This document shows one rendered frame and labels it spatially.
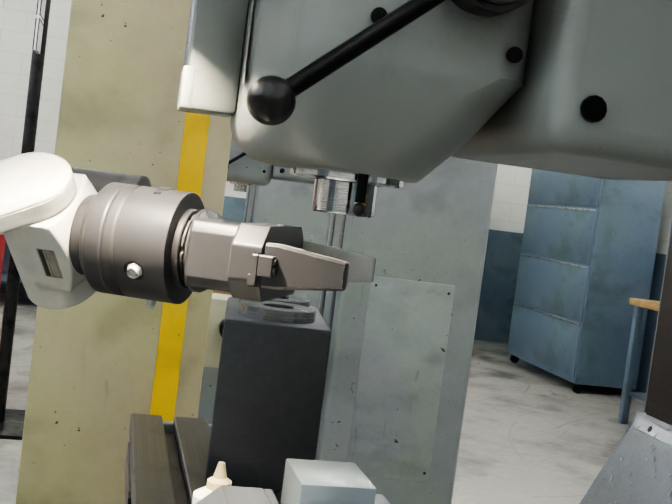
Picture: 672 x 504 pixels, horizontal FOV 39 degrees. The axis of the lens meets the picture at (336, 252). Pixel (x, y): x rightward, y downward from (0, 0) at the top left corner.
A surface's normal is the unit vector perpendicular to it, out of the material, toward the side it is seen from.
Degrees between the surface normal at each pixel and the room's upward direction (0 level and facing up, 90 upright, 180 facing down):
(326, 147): 127
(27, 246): 132
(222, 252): 90
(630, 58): 90
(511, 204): 90
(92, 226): 79
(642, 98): 90
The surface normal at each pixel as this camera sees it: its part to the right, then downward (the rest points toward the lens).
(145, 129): 0.21, 0.08
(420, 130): 0.18, 0.65
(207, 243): -0.22, 0.03
